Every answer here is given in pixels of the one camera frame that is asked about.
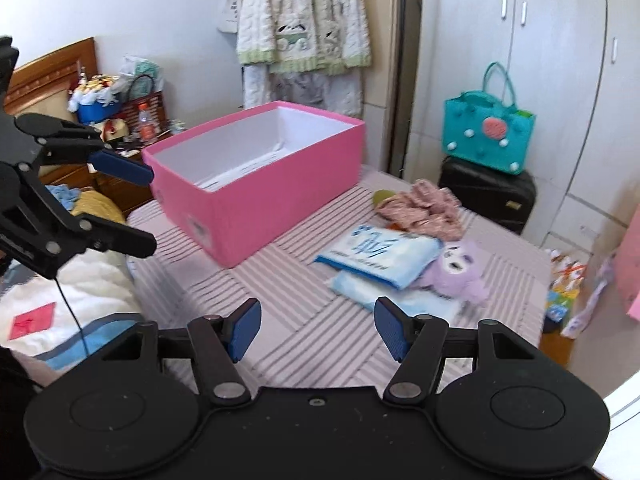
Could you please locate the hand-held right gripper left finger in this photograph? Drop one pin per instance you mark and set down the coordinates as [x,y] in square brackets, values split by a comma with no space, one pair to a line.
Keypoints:
[245,330]

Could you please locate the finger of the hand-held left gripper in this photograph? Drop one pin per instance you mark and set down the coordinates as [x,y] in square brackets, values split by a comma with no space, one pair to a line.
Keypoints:
[120,240]
[125,169]

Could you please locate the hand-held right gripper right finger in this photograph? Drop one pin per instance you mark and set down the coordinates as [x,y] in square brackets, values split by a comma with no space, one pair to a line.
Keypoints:
[391,332]

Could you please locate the light blue tissue pack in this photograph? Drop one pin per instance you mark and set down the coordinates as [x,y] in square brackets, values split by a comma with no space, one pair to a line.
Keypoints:
[360,287]

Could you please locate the purple plush toy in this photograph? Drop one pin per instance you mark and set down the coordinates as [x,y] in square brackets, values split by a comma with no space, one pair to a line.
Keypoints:
[457,270]

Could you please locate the pink cardboard box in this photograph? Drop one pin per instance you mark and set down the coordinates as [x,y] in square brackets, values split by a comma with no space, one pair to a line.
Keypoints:
[250,210]

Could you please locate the pink floral cloth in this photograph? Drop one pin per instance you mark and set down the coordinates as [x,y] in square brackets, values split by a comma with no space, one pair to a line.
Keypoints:
[425,210]

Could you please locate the olive green puff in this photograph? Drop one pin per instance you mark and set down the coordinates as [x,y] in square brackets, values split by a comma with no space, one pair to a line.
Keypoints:
[382,197]

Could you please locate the wooden nightstand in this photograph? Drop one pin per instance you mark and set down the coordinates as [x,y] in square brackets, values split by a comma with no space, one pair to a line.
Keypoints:
[117,195]

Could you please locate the yellow blanket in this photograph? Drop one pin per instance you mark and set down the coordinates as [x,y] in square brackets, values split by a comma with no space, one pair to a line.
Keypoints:
[100,207]

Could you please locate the red capped plastic bottle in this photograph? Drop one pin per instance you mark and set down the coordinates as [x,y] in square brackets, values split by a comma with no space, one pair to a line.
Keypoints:
[146,125]

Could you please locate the blue cloth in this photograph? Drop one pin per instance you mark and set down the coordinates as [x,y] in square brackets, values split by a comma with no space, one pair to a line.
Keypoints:
[62,195]

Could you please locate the white blanket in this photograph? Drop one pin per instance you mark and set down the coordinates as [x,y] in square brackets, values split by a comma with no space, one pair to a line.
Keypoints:
[100,290]

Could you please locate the wicker basket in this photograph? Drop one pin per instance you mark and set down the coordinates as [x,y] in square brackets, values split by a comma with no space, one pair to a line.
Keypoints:
[150,105]

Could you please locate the blue wrapped doll bouquet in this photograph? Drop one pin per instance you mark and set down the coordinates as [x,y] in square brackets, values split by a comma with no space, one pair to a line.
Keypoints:
[95,100]

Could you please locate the green plastic bag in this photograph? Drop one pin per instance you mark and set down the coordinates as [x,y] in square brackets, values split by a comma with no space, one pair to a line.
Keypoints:
[145,70]

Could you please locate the wooden headboard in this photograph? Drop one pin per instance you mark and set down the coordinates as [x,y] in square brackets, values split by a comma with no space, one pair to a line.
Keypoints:
[55,72]

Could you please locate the black suitcase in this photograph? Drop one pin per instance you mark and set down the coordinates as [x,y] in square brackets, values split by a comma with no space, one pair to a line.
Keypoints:
[480,195]

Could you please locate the pile of snack packets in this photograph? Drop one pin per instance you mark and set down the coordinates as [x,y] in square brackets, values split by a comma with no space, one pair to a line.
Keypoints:
[562,290]

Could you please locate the white tote bag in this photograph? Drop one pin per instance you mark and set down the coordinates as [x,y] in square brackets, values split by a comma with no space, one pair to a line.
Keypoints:
[231,10]

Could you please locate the grey cloth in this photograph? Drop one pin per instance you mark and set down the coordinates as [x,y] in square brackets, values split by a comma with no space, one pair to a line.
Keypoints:
[300,87]

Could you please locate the teal felt handbag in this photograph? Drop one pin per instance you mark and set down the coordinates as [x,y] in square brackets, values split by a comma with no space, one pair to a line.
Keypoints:
[480,147]

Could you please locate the clear plastic packet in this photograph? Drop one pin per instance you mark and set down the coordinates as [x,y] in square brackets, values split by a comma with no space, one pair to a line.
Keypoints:
[595,295]

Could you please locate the white fluffy pajama set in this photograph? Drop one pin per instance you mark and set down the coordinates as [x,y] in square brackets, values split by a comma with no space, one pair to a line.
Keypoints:
[300,5]

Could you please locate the pink paper bag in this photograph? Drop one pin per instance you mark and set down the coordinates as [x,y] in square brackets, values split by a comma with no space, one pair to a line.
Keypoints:
[631,270]

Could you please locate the white wardrobe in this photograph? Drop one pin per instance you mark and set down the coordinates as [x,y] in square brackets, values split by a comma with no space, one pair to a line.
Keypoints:
[555,110]

